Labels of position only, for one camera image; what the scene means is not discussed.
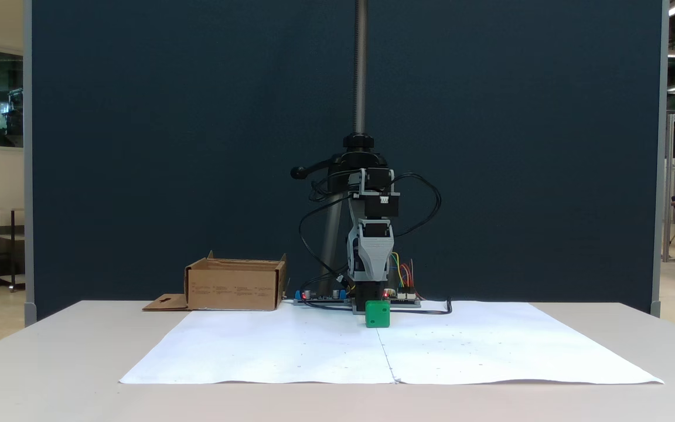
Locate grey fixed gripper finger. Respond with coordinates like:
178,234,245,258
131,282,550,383
347,226,367,281

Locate grey ridged moving gripper finger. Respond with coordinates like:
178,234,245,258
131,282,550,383
361,220,396,280

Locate green dice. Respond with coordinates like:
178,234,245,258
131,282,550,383
366,301,391,328

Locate blue circuit board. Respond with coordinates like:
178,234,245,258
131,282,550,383
292,287,351,307

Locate brown cardboard box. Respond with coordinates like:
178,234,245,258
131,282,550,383
142,251,287,312

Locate white paper sheet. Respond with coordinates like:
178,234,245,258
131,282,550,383
376,301,664,386
119,302,398,386

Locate dark blue partition panel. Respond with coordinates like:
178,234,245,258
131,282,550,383
23,0,669,326

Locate black shelf cart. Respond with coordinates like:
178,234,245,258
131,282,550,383
0,207,26,292

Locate circuit board with coloured wires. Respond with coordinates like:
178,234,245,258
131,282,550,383
384,286,422,308

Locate long black cable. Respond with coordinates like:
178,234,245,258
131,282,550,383
389,298,453,316

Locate black and silver camera tripod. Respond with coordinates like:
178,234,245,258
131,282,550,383
290,0,394,297

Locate framed wall window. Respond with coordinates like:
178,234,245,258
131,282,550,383
0,42,25,154

